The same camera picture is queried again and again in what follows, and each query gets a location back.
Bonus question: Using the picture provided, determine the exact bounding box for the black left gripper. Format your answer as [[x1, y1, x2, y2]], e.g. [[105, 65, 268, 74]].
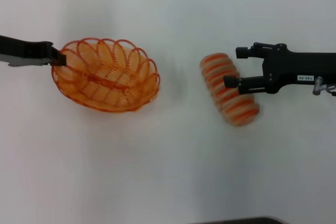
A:
[[0, 35, 67, 68]]

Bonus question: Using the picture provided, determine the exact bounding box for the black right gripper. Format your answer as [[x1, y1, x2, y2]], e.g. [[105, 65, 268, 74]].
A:
[[223, 41, 336, 96]]

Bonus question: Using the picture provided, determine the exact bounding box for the orange striped bread roll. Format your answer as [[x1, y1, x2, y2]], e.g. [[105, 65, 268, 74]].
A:
[[199, 52, 261, 127]]

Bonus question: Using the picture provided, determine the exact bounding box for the orange wire basket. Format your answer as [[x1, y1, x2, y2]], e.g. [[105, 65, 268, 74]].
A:
[[51, 38, 161, 114]]

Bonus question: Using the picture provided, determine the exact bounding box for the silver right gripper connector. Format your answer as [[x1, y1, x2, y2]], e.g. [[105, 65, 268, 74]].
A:
[[312, 76, 325, 95]]

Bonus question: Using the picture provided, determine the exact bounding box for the dark rounded edge object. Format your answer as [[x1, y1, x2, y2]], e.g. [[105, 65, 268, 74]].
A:
[[193, 216, 287, 224]]

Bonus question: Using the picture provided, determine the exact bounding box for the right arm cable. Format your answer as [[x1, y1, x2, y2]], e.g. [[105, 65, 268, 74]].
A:
[[321, 84, 336, 95]]

